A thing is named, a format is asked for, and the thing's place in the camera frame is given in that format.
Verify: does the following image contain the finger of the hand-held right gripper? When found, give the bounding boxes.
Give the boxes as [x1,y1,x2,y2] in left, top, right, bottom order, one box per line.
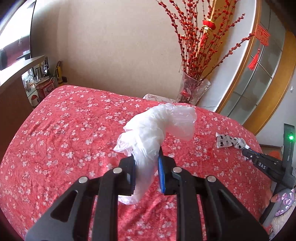
[241,148,263,167]

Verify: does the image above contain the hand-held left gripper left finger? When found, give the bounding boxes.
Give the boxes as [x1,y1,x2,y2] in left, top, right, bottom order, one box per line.
[25,156,137,241]

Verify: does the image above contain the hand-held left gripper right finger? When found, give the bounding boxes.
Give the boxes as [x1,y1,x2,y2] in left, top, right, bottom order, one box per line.
[158,147,270,241]

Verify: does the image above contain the black-and-white patterned wrapper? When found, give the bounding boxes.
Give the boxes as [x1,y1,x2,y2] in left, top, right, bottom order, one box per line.
[216,133,250,151]

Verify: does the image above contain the translucent plastic bag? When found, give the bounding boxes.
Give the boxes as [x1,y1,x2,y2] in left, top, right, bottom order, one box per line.
[113,103,198,206]

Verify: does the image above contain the person's right forearm patterned sleeve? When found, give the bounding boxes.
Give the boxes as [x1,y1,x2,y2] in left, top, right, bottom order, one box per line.
[269,187,296,240]

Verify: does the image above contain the frosted glass sliding door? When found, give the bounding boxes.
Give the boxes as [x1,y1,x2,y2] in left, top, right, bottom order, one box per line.
[220,0,287,126]

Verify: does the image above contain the red floral tablecloth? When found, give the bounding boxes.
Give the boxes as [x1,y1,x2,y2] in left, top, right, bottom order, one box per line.
[0,85,274,241]

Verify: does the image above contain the small floral-covered table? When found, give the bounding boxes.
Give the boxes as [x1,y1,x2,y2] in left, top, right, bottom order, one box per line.
[142,93,177,104]

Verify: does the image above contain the glass vase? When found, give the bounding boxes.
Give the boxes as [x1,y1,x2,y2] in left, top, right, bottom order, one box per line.
[176,71,212,106]

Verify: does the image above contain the red berry branches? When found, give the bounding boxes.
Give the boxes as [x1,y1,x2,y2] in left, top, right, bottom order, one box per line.
[156,0,256,80]

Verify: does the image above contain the red tin box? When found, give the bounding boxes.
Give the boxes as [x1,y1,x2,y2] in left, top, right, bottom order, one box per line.
[35,81,56,103]

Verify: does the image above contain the red character ornament with tassel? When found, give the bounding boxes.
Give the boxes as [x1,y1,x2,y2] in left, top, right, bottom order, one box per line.
[248,24,271,71]

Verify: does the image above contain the small red lantern ornament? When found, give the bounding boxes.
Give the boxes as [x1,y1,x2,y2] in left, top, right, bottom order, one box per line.
[202,20,216,46]

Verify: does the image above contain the glassware on cabinet shelf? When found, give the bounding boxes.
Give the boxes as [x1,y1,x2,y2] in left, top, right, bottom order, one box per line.
[22,58,50,93]

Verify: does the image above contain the television cabinet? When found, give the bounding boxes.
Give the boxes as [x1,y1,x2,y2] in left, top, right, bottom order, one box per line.
[0,55,47,161]

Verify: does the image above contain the flat screen television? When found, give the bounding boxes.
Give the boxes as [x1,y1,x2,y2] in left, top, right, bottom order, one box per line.
[0,0,38,71]

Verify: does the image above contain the wooden door frame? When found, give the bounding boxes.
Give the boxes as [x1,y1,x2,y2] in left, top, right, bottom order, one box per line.
[215,0,296,135]

